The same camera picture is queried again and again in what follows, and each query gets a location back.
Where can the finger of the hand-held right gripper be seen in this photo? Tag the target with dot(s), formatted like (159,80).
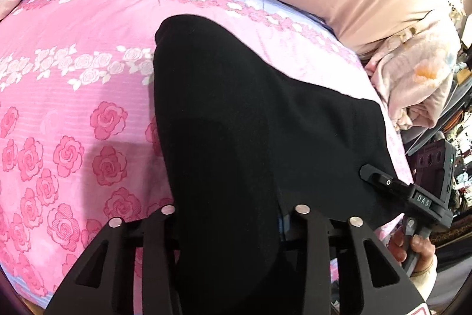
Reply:
(385,181)

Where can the black pants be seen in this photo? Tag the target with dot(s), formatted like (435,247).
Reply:
(228,138)

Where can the crumpled pale floral blanket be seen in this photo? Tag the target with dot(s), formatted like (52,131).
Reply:
(413,79)

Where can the pink rose print bed sheet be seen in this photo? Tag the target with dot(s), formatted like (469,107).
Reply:
(73,123)

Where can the person's right forearm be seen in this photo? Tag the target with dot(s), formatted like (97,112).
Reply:
(424,287)

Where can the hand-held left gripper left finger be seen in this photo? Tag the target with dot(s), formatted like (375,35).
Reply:
(158,237)

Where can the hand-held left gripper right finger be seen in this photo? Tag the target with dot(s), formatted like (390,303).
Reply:
(313,237)

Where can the person's right hand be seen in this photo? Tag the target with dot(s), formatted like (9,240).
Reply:
(424,256)

